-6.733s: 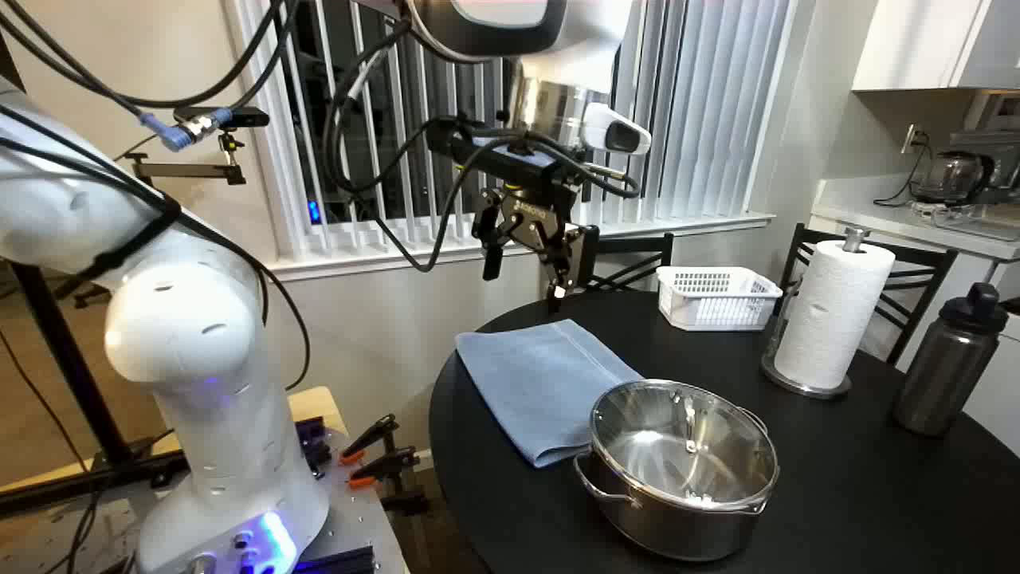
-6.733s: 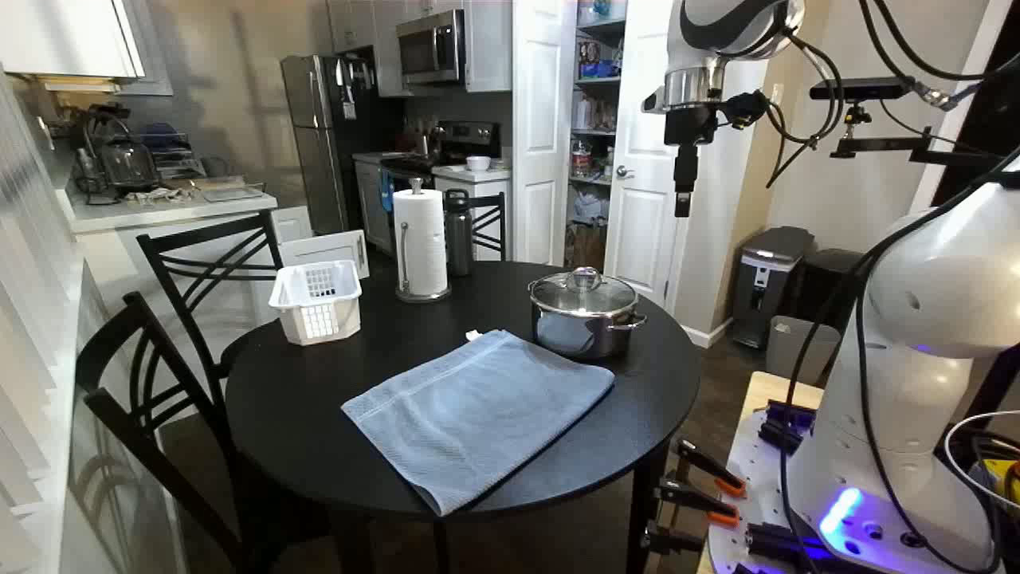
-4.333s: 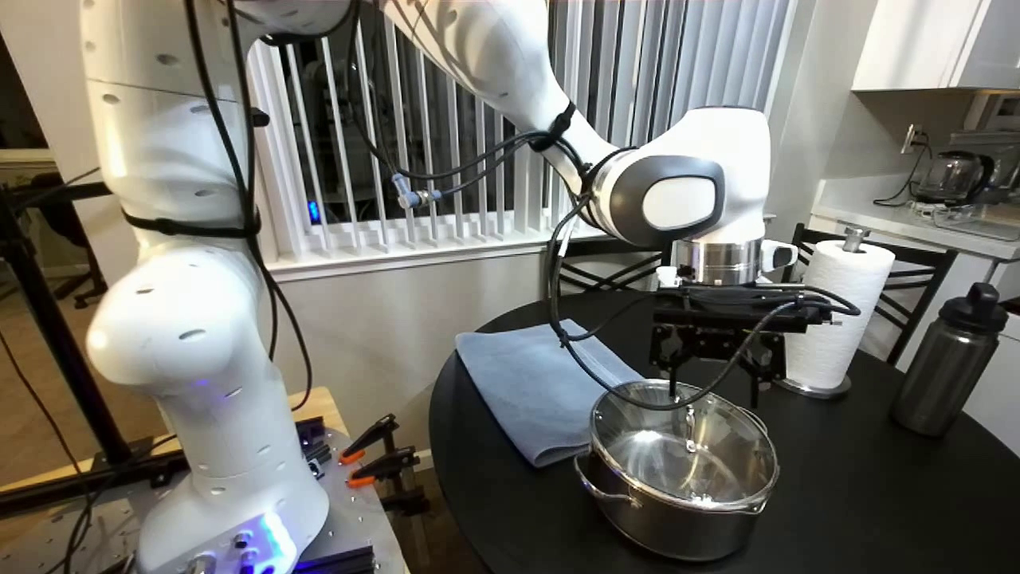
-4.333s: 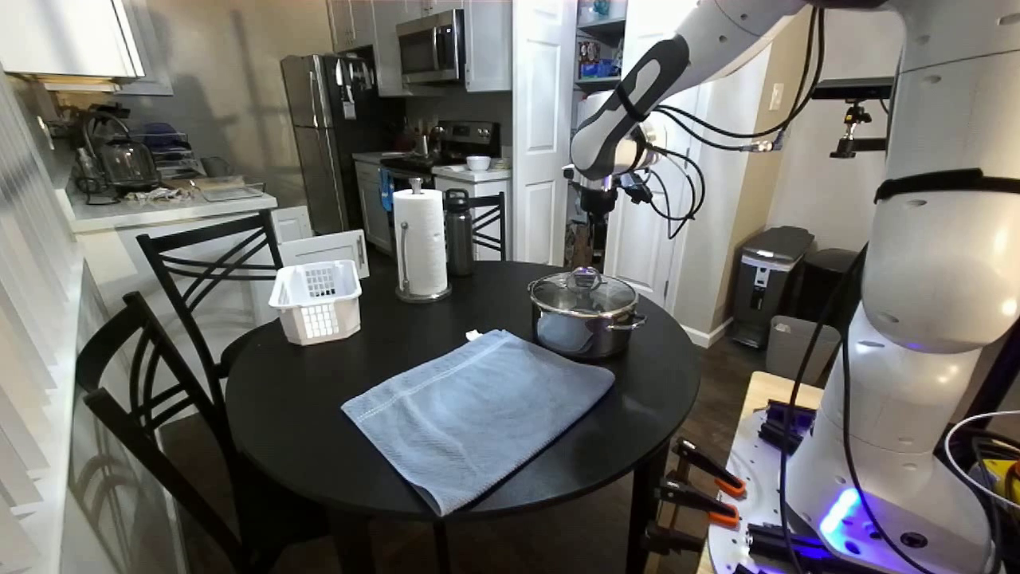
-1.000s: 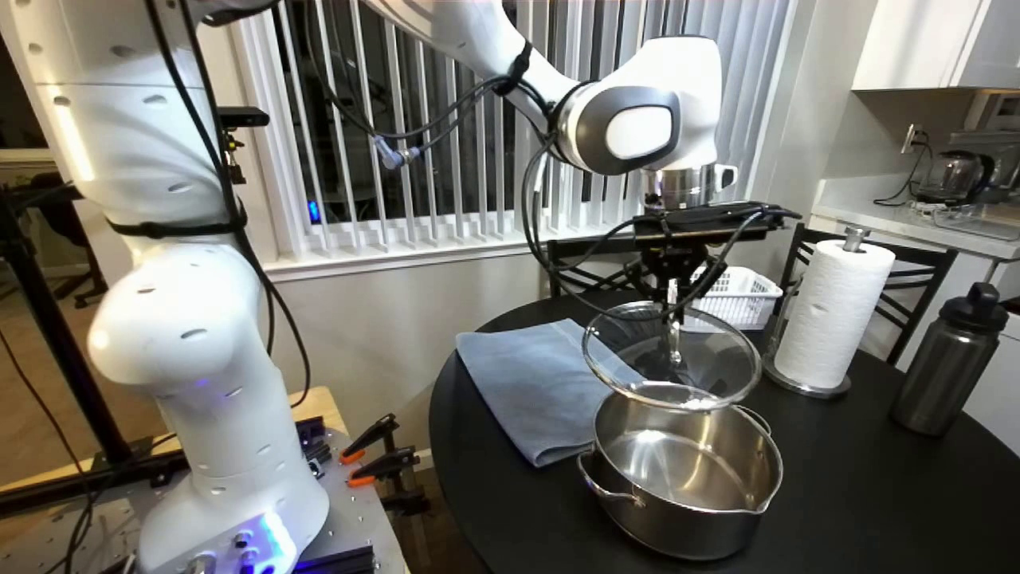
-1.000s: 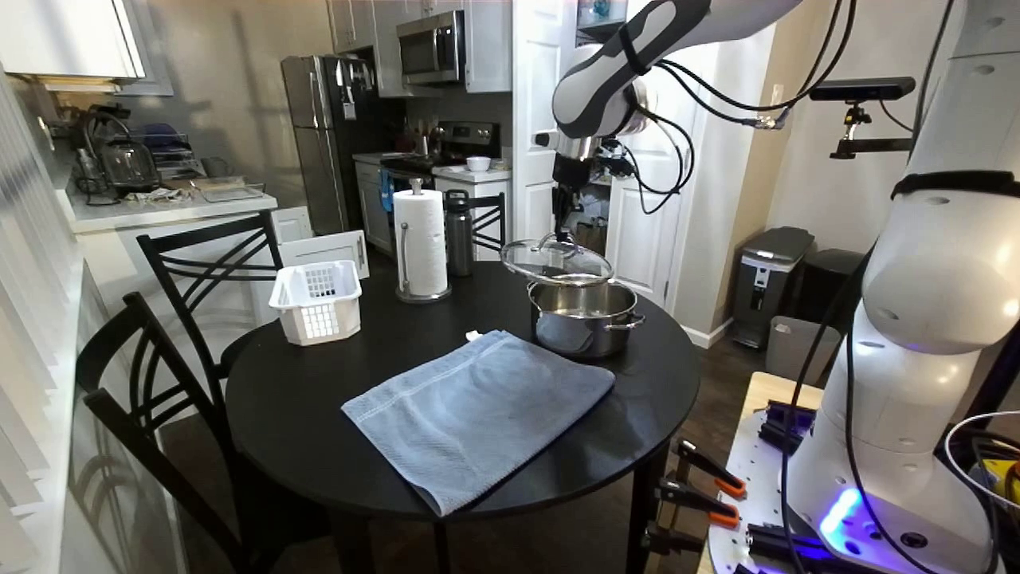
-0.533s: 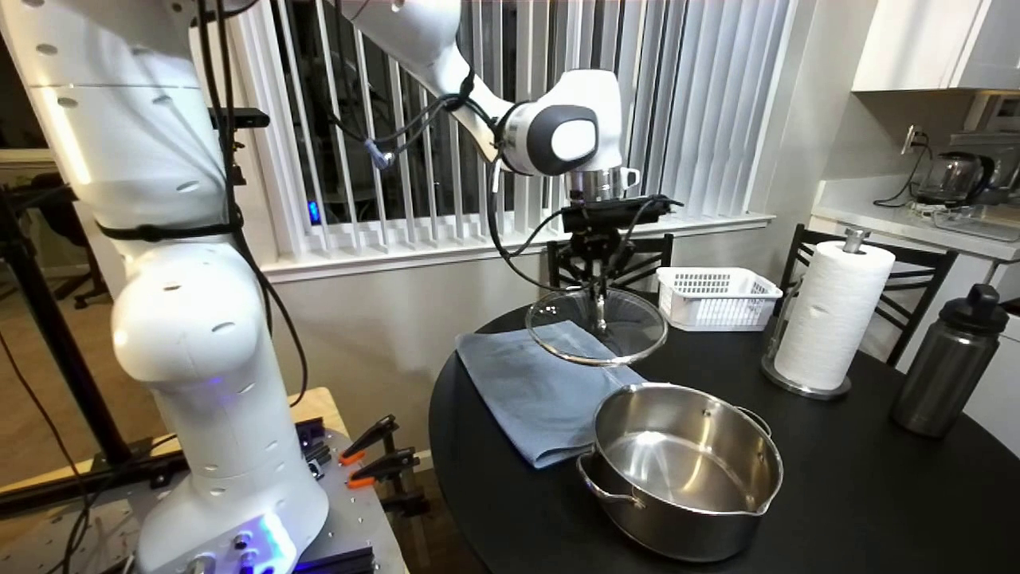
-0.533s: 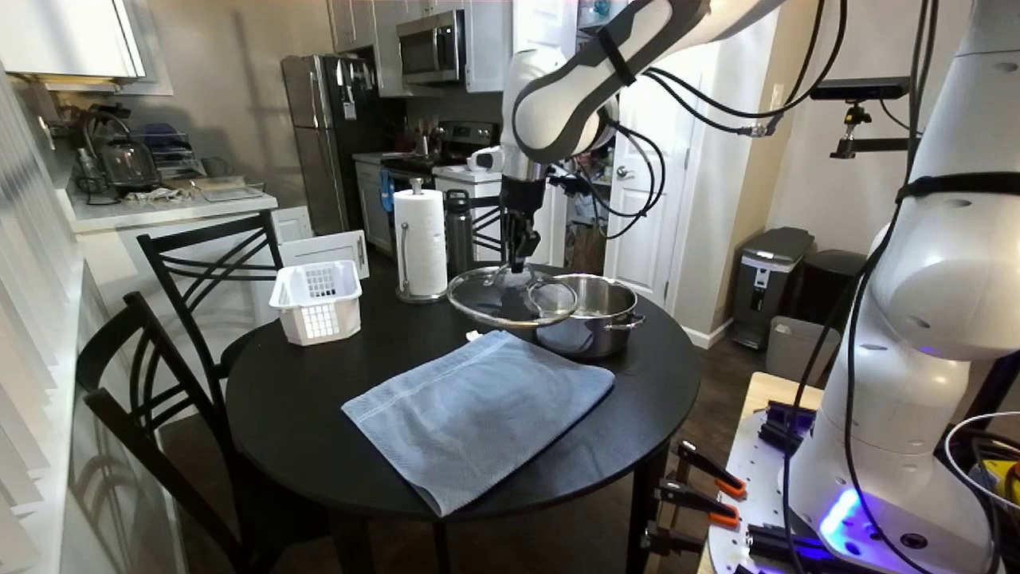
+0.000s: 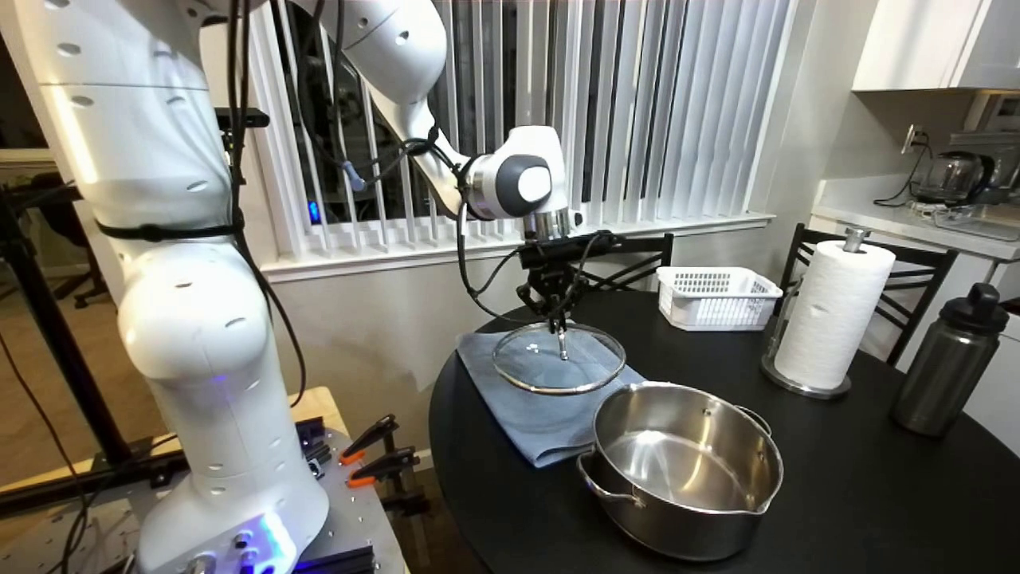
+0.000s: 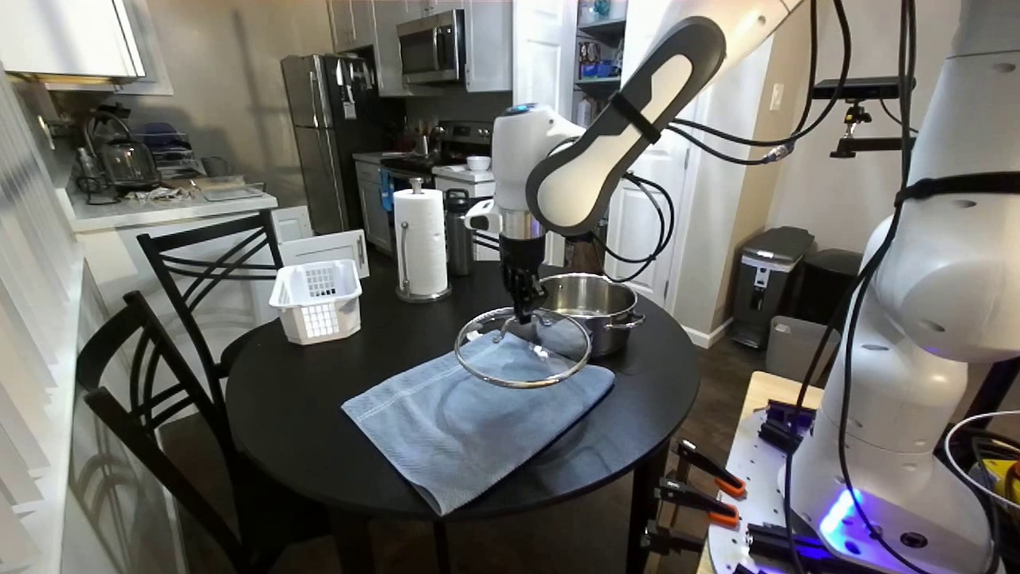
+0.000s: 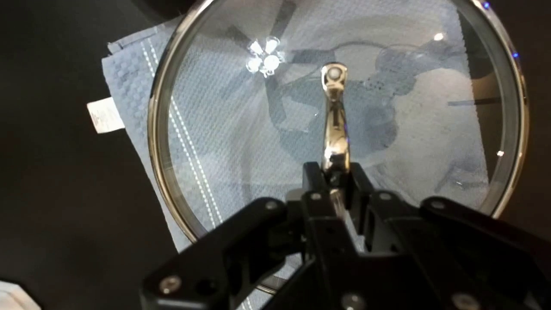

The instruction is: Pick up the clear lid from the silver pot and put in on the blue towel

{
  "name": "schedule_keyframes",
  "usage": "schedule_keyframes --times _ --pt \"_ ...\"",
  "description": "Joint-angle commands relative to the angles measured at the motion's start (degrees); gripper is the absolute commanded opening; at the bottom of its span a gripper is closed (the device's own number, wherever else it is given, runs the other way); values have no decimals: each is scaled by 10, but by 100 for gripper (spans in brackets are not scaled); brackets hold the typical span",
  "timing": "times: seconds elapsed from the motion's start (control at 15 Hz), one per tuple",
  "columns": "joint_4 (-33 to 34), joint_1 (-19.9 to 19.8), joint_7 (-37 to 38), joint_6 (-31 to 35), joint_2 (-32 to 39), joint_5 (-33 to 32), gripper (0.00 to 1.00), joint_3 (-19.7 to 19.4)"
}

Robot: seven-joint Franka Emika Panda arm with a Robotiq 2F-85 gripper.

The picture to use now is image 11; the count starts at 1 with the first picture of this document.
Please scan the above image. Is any clear glass pot lid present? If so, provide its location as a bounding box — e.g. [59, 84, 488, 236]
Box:
[146, 0, 530, 296]

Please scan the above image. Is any white plastic basket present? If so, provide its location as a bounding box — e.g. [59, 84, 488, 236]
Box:
[0, 279, 42, 310]

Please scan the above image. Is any blue towel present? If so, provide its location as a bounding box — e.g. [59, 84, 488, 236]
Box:
[84, 0, 500, 310]

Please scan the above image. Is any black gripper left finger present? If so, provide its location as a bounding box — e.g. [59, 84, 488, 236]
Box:
[137, 160, 369, 310]

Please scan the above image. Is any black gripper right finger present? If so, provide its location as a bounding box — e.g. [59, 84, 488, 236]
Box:
[345, 162, 551, 310]

